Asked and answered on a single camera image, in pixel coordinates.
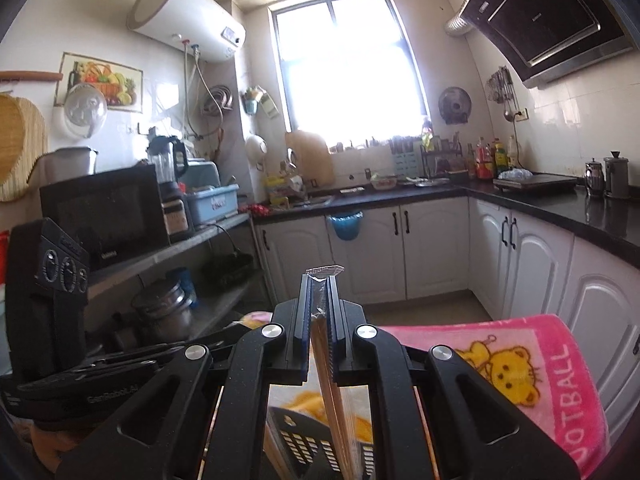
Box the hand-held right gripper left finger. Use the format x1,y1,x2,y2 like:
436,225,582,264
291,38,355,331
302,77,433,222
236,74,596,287
55,273,314,480

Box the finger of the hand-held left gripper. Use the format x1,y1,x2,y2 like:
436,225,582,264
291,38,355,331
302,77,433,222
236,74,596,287
75,342,188,368
202,326,252,351

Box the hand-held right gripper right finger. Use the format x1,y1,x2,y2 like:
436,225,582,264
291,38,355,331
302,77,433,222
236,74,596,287
326,279,581,480

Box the plastic-wrapped wooden chopsticks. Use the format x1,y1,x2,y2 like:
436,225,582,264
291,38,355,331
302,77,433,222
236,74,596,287
304,264,358,480

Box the black perforated utensil holder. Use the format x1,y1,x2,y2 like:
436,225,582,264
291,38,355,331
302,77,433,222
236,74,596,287
265,404,376,480

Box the hanging metal utensils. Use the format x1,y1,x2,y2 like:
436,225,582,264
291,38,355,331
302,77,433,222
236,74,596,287
487,65,516,122

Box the stacked steel pots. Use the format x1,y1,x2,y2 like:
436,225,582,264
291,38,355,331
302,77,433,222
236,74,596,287
131,279,196,344

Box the black mesh basket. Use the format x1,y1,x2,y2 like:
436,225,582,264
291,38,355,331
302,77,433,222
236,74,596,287
202,252,255,289

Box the blue plastic cup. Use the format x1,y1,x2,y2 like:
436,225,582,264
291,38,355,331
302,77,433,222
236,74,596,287
167,267,199,309

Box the blue hanging bin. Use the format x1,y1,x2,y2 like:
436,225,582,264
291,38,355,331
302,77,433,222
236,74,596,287
325,211,365,244

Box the grey storage shelf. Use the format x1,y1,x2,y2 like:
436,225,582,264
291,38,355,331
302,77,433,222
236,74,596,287
84,212,252,342

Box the black microwave oven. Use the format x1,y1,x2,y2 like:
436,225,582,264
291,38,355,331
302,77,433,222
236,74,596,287
39,163,171,272

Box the blue dish drainer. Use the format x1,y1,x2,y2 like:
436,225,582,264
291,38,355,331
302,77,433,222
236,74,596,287
182,159,241,227

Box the grey metal pot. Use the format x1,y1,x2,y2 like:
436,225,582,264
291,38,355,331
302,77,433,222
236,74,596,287
37,147,99,187

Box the woven bamboo tray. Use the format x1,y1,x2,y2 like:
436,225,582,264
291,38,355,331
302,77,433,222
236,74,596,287
0,93,50,204

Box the wooden cutting board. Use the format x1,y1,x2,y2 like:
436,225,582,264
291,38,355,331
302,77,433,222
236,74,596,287
284,130,335,186

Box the teal knife block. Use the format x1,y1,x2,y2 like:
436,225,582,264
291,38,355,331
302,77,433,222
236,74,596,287
391,137,419,180

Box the black blender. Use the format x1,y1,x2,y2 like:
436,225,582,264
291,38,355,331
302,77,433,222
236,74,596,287
146,134,195,242

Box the white round hanging appliance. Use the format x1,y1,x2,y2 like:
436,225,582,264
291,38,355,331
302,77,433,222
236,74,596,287
244,134,269,164

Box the glass pot lid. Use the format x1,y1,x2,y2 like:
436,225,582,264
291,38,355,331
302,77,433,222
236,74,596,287
52,83,109,140

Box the white kitchen cabinets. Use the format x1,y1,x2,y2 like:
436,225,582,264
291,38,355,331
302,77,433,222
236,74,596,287
252,195,640,441

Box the row of condiment bottles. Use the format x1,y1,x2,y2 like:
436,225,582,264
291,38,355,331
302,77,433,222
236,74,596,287
467,135,521,181

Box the pink bear print blanket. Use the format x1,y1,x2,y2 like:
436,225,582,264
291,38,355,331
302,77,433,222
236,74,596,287
240,310,609,480

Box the wooden rolling pin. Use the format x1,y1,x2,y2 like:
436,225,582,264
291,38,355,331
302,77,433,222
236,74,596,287
0,70,65,83

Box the black induction cooktop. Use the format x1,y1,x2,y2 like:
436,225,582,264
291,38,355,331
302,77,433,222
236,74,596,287
493,173,579,194

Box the kitchen window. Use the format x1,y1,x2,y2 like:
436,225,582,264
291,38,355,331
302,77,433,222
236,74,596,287
268,0,432,147

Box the small metal coffee pot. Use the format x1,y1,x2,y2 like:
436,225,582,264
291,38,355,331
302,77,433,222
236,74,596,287
584,158,606,197

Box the tall metal coffee press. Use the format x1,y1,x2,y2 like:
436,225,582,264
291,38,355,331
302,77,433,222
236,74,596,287
603,150,630,199

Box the white water heater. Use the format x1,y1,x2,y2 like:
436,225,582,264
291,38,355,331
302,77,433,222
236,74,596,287
126,0,247,64

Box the black range hood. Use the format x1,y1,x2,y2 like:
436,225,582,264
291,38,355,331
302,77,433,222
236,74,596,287
459,0,637,90

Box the black wire dish rack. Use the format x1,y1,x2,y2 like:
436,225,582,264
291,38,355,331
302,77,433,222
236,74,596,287
419,134,464,181

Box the blue wall holder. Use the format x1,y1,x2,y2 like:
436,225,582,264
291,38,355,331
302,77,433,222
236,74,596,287
243,86,266,115

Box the fruit wall picture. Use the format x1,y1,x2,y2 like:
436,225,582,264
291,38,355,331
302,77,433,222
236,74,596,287
54,51,145,113

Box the coiled grey hose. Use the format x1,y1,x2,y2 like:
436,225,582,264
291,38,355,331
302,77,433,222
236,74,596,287
202,84,235,116

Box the round black wall vent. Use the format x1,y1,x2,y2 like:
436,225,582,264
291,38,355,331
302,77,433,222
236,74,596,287
438,86,472,125

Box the white exhaust duct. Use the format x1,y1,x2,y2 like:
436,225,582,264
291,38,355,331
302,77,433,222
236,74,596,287
444,0,482,39

